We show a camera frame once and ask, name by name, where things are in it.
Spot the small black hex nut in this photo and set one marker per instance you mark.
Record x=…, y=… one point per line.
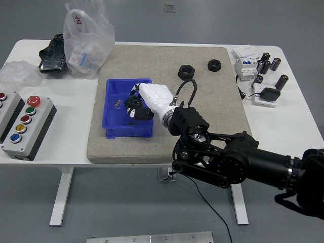
x=211, y=67

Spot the grey five-button control box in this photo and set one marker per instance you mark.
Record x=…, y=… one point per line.
x=27, y=131

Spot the white blue carton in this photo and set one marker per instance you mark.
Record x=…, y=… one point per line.
x=77, y=58

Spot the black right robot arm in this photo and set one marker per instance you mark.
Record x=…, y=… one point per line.
x=240, y=164

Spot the black crinkled pouch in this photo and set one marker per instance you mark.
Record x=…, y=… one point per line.
x=51, y=57

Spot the clear floor fixture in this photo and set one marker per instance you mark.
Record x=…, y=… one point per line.
x=169, y=7

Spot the black power adapter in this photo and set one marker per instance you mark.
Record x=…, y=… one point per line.
x=270, y=94

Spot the white circuit breaker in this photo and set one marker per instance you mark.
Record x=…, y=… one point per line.
x=244, y=68

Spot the white table leg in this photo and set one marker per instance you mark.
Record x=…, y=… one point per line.
x=60, y=197
x=240, y=207

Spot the clear plastic wrap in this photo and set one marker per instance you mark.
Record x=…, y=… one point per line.
x=17, y=74

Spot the white plastic shopping bag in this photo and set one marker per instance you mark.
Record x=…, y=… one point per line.
x=86, y=33

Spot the silver metal plate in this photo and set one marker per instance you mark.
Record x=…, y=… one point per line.
x=152, y=238

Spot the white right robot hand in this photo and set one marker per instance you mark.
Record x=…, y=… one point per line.
x=157, y=97

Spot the tall black cylindrical capacitor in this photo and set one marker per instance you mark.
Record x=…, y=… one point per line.
x=281, y=82

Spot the silver under-table control box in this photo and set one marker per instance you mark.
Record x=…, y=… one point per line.
x=163, y=174

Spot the blue plastic box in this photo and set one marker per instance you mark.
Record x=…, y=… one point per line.
x=114, y=119

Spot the grey control box red button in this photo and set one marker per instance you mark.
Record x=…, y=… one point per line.
x=8, y=111

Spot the small clear parts bag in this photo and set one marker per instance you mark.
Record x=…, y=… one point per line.
x=117, y=104

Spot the large black hex nut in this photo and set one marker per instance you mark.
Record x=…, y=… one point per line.
x=182, y=75

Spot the black metal gear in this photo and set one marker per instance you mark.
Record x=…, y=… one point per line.
x=134, y=102

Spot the grey-brown foam mat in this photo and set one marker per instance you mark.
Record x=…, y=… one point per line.
x=164, y=58

